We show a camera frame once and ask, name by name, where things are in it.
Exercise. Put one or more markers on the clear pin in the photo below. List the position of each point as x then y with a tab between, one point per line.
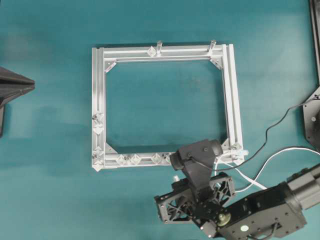
159	48
211	46

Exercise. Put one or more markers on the black rail at right edge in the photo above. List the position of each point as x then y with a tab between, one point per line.
314	7

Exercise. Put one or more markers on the clear pin top right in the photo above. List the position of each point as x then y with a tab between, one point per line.
211	46

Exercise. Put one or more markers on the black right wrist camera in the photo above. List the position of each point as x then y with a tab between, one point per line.
196	161

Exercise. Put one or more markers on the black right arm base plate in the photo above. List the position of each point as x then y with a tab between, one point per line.
311	116

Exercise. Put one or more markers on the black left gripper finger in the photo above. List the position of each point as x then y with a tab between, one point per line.
10	77
11	92

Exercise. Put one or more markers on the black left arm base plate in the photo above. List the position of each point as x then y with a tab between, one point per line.
2	116

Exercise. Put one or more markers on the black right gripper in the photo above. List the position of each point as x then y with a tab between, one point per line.
186	205

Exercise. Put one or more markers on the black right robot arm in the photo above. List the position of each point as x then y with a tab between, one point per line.
271	213

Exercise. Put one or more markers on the aluminium extrusion square frame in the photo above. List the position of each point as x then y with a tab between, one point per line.
104	59

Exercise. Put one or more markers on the clear pin top left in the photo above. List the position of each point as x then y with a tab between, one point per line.
159	48

